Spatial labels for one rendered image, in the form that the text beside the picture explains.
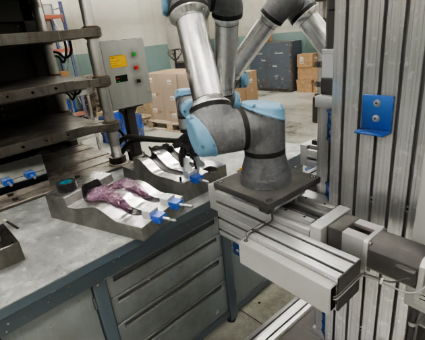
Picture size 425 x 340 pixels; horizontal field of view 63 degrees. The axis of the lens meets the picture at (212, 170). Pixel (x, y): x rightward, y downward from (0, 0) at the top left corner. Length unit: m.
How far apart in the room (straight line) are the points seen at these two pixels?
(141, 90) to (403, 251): 1.82
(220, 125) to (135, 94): 1.43
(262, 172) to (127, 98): 1.44
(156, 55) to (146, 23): 0.79
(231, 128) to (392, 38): 0.41
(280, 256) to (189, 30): 0.63
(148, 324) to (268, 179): 0.89
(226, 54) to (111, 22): 7.81
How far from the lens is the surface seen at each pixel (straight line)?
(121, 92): 2.22
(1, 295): 1.24
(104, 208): 1.35
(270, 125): 0.92
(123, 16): 9.09
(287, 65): 8.39
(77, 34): 2.01
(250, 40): 1.40
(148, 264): 1.45
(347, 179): 1.02
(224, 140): 0.88
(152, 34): 9.48
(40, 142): 1.99
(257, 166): 0.95
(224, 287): 1.85
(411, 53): 0.88
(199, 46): 0.98
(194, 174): 1.47
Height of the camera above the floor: 1.45
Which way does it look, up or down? 21 degrees down
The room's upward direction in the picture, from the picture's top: 6 degrees counter-clockwise
